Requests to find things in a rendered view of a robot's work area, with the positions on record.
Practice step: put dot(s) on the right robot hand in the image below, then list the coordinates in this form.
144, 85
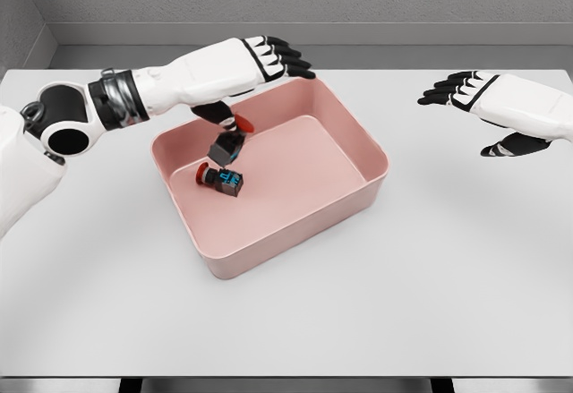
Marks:
515, 102

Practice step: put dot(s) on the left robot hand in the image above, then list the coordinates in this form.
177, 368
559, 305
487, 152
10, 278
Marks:
224, 68

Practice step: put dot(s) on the red button industrial switch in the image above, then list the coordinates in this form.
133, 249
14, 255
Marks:
226, 147
226, 182

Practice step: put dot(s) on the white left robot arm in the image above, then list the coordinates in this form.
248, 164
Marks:
27, 178

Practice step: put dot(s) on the pink rectangular basket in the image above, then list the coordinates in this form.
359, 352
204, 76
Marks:
286, 173

